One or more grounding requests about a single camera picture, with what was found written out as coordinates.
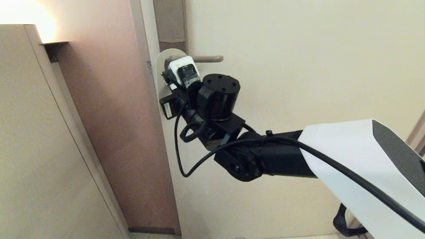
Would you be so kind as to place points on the beige cabinet panel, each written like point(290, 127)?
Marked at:
point(33, 199)

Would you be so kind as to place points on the blue and white door hanger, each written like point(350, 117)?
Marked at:
point(161, 66)

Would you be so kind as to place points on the white room door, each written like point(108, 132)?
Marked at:
point(265, 83)

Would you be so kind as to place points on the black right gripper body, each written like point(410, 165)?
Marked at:
point(186, 109)

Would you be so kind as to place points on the dark wall lamp fixture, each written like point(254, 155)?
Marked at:
point(54, 49)

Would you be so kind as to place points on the bronze door lock plate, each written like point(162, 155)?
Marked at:
point(170, 20)

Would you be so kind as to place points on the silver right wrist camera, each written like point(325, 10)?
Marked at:
point(182, 69)

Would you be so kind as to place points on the metal door latch bolt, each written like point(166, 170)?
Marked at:
point(149, 65)

